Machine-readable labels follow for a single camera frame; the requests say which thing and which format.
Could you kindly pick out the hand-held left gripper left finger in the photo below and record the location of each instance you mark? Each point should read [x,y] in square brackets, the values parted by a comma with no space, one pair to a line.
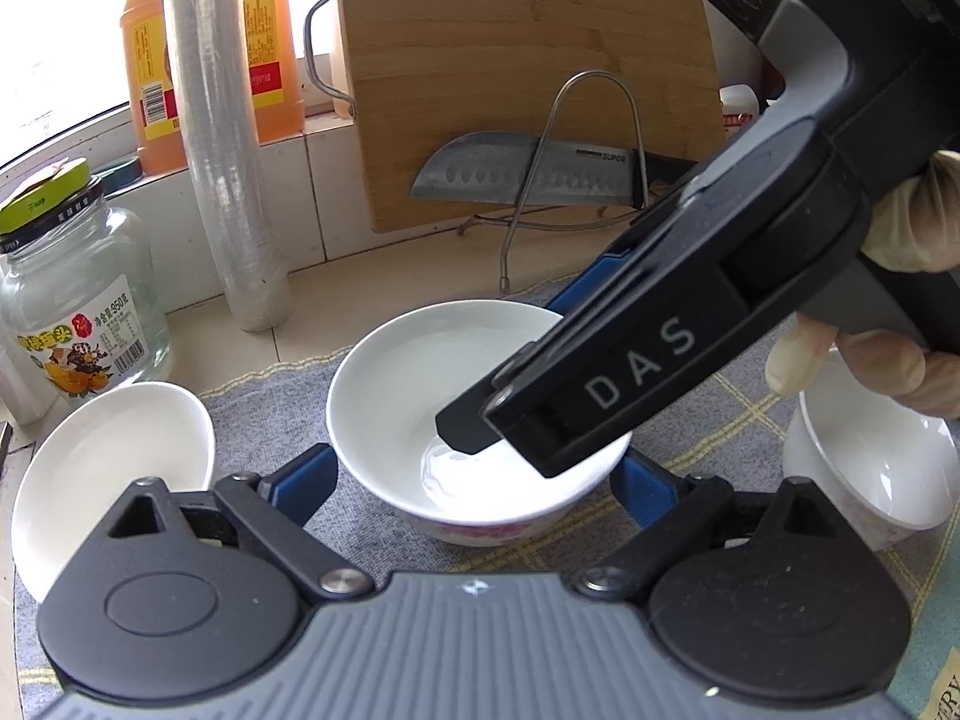
[304,484]

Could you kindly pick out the window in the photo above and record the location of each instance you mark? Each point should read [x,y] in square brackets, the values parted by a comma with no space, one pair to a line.
[60,30]

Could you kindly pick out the person's right hand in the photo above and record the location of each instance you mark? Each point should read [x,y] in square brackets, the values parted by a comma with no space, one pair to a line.
[877,367]

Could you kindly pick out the orange cooking oil bottle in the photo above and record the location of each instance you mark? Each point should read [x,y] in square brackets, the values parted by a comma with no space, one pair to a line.
[274,52]

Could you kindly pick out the white bowl with pink flowers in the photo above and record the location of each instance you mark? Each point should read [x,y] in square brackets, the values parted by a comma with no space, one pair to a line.
[390,405]
[862,465]
[105,457]

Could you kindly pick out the wooden cutting board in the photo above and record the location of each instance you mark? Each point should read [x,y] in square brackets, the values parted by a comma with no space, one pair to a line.
[487,52]

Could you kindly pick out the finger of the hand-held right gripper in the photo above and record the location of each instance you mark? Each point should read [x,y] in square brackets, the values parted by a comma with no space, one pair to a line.
[465,424]
[598,262]

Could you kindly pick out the glass jar with yellow-green lid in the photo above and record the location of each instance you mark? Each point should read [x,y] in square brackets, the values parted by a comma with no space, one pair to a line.
[75,277]

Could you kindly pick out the tall plastic wrap roll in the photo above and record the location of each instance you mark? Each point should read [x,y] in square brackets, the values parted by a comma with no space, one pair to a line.
[217,165]

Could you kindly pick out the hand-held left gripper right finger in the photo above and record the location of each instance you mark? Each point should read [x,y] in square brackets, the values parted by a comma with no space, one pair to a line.
[645,487]

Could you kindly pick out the white plastic bottle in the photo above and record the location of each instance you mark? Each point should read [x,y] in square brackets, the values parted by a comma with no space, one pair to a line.
[739,109]

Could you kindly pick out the grey teal checked towel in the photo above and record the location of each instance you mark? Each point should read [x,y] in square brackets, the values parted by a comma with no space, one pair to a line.
[259,412]

